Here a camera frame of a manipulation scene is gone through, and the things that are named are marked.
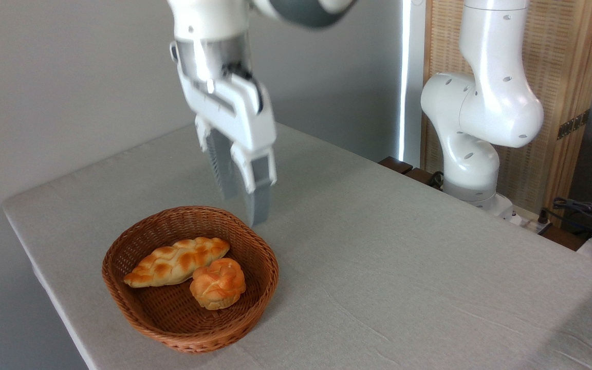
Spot black cable bundle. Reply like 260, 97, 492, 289
539, 197, 592, 243

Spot white power strip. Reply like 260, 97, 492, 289
509, 206, 552, 234

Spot long braided bread loaf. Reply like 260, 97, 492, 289
123, 236, 231, 288

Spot grey tablecloth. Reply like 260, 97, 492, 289
2, 121, 592, 370

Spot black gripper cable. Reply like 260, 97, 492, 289
223, 61, 265, 115

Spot brown wicker basket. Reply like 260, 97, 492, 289
102, 206, 280, 354

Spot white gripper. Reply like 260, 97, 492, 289
175, 67, 278, 227

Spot white vertical frame strip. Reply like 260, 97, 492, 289
398, 0, 426, 168

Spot dark brown wooden furniture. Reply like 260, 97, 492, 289
378, 156, 436, 187

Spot brass screen hinge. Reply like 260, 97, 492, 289
557, 109, 591, 140

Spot round knotted bread roll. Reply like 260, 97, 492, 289
190, 258, 247, 310

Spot wooden bamboo folding screen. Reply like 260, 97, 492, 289
422, 0, 592, 227

